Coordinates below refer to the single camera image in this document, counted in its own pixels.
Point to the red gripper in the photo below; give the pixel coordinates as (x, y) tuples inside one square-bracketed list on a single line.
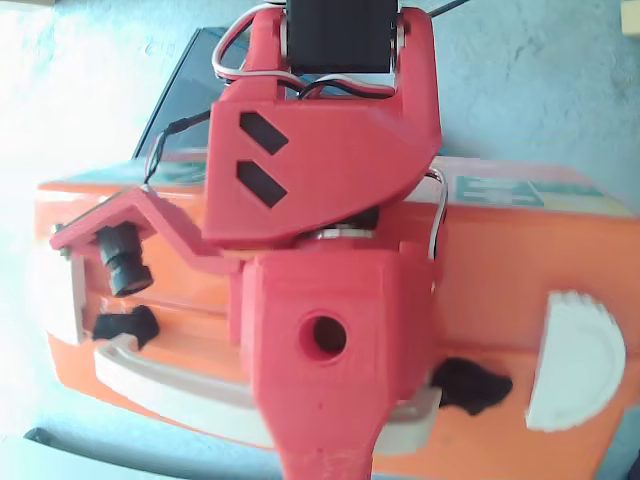
[(327, 370)]

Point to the red robot arm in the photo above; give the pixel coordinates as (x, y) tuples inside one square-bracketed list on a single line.
[(325, 160)]

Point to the orange box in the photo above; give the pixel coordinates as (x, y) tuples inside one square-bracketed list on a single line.
[(490, 310)]

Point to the large black putty blob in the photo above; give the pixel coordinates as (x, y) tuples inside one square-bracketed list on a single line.
[(472, 385)]

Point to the small black putty blob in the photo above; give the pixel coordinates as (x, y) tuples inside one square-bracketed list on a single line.
[(127, 325)]

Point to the white semicircular ribbed latch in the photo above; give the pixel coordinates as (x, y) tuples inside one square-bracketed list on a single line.
[(575, 365)]

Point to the black wrist camera lens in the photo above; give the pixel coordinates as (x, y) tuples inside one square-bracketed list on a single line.
[(122, 265)]

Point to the red camera mount bracket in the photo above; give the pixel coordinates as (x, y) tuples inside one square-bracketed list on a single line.
[(160, 225)]

